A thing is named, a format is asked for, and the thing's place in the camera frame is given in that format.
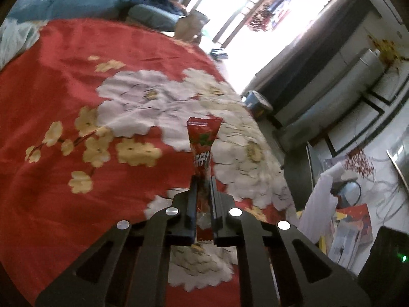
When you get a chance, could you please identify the blue heart print sofa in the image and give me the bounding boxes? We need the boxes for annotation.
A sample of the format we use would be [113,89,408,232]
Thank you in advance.
[6,0,189,31]

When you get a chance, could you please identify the red candy wrapper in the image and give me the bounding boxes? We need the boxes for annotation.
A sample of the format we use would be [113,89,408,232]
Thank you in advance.
[186,117,223,242]

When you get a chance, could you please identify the brown paper bag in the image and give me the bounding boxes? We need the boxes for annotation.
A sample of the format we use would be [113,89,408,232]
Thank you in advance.
[174,10,210,43]

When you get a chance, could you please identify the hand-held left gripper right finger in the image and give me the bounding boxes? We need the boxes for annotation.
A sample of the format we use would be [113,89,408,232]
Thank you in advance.
[209,176,373,307]

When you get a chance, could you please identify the glass balcony door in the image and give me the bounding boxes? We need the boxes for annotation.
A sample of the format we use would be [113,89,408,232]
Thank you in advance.
[185,0,347,48]

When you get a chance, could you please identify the crumpled grey cloth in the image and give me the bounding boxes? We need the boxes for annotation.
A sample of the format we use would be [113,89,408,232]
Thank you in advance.
[0,17,40,69]

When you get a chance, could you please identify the white vase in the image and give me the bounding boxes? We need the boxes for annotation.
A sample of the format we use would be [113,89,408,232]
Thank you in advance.
[300,162,344,242]

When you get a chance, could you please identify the red floral blanket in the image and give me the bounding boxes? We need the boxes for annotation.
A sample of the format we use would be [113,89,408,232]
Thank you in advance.
[0,18,299,307]

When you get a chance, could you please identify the grey curtain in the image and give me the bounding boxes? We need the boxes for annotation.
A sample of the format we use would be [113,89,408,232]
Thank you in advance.
[243,0,366,103]

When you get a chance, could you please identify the red card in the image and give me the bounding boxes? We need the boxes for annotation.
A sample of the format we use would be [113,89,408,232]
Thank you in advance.
[335,203,373,247]

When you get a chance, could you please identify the yellow artificial flowers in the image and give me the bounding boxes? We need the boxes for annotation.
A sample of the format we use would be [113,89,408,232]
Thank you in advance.
[367,34,406,68]

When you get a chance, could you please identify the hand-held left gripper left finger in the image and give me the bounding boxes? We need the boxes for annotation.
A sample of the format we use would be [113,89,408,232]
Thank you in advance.
[35,175,199,307]

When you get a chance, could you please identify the red berry branches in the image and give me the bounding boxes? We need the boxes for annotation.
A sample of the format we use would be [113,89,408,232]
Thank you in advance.
[345,149,374,178]

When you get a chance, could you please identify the blue storage box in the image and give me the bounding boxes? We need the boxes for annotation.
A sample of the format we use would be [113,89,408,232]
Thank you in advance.
[243,90,274,117]

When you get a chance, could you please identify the hanging laundry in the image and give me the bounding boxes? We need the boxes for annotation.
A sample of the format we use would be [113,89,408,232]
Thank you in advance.
[247,0,293,32]

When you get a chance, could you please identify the silver standing air conditioner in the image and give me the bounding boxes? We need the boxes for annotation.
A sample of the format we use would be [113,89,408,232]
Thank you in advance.
[279,48,384,152]

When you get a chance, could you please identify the dark clothing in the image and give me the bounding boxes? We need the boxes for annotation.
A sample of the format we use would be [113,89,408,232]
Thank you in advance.
[134,0,189,16]

